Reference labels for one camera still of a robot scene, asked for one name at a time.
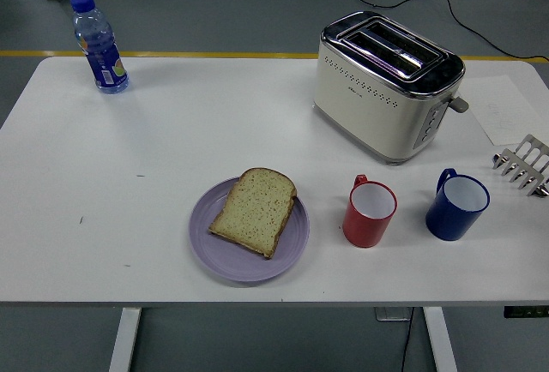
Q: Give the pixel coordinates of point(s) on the bread slice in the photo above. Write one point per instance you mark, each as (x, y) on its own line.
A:
(257, 213)

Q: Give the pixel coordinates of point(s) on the silver toast rack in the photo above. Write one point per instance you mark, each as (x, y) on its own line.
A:
(525, 166)

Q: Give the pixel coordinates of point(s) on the white table leg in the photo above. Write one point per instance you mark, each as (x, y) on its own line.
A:
(439, 342)
(124, 342)

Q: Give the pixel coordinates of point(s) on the black table control panel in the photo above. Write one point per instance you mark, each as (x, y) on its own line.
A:
(525, 312)

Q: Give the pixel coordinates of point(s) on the cream silver toaster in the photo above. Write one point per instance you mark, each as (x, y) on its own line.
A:
(369, 110)

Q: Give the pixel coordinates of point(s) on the purple plate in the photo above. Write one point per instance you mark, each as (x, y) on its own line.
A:
(240, 265)

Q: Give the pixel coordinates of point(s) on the red mug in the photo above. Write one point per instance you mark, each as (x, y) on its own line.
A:
(364, 228)

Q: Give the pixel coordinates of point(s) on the clear bracket under table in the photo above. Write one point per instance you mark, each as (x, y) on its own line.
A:
(390, 314)

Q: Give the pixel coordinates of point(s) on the blue capped water bottle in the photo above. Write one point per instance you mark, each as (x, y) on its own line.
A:
(105, 59)

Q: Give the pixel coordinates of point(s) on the blue mug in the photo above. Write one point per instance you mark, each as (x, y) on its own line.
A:
(450, 222)

